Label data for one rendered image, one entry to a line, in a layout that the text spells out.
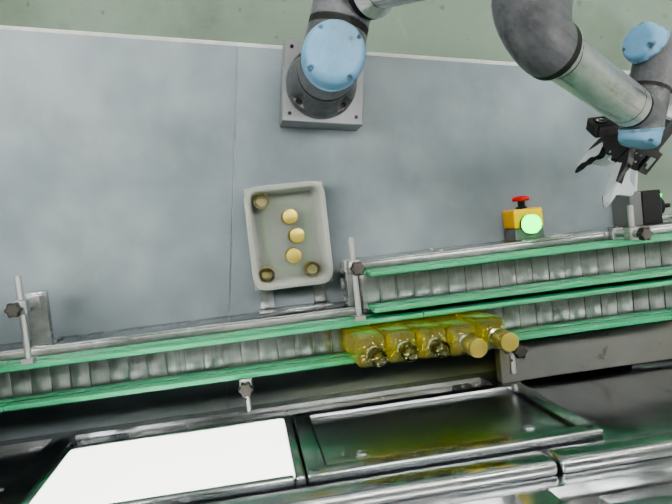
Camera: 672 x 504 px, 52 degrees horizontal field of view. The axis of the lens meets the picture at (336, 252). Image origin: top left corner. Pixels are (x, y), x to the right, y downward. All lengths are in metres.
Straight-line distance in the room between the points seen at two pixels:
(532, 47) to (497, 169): 0.65
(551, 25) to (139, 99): 0.92
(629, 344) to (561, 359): 0.16
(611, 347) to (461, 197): 0.48
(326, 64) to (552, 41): 0.43
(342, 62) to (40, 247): 0.77
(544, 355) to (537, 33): 0.79
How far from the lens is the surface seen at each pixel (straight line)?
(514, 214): 1.62
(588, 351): 1.66
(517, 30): 1.07
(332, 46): 1.32
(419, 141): 1.64
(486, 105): 1.70
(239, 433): 1.34
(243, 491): 1.08
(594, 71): 1.19
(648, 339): 1.73
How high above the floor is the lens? 2.33
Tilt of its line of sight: 82 degrees down
